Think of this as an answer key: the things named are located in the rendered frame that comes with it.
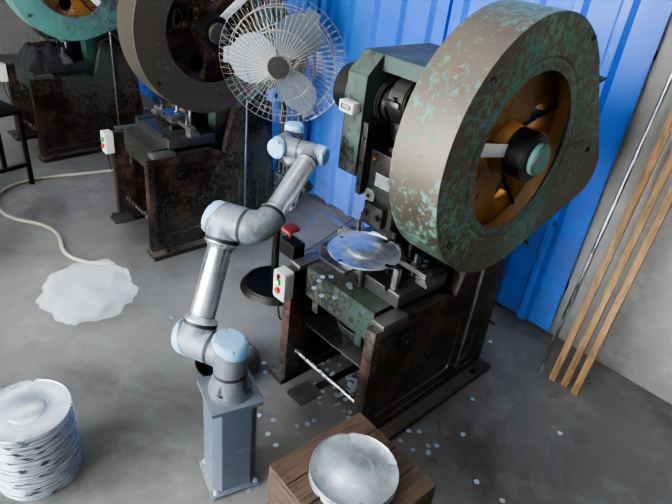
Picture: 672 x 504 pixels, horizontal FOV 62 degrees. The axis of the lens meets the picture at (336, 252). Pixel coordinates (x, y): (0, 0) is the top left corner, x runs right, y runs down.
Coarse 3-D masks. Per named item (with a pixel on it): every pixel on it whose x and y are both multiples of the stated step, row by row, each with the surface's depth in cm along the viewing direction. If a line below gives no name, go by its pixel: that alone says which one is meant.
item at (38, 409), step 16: (16, 384) 206; (48, 384) 208; (0, 400) 199; (16, 400) 199; (32, 400) 200; (48, 400) 202; (64, 400) 202; (0, 416) 194; (16, 416) 194; (32, 416) 194; (48, 416) 196; (64, 416) 196; (0, 432) 188; (16, 432) 189; (32, 432) 189
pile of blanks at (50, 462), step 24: (72, 408) 204; (48, 432) 190; (72, 432) 205; (0, 456) 189; (24, 456) 190; (48, 456) 194; (72, 456) 208; (0, 480) 197; (24, 480) 195; (48, 480) 200
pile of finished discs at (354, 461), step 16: (320, 448) 187; (336, 448) 188; (352, 448) 189; (368, 448) 189; (384, 448) 190; (320, 464) 182; (336, 464) 182; (352, 464) 182; (368, 464) 183; (384, 464) 185; (320, 480) 177; (336, 480) 177; (352, 480) 177; (368, 480) 178; (384, 480) 179; (320, 496) 173; (336, 496) 173; (352, 496) 173; (368, 496) 174; (384, 496) 174
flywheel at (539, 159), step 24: (552, 72) 177; (528, 96) 173; (552, 96) 184; (504, 120) 170; (552, 120) 192; (504, 144) 167; (528, 144) 164; (552, 144) 195; (480, 168) 173; (504, 168) 171; (528, 168) 168; (480, 192) 180; (504, 192) 194; (528, 192) 199; (480, 216) 188; (504, 216) 196
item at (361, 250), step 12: (336, 240) 225; (348, 240) 226; (360, 240) 227; (372, 240) 228; (384, 240) 230; (336, 252) 217; (348, 252) 218; (360, 252) 218; (372, 252) 219; (384, 252) 221; (396, 252) 222; (348, 264) 211; (360, 264) 212; (372, 264) 213; (384, 264) 214
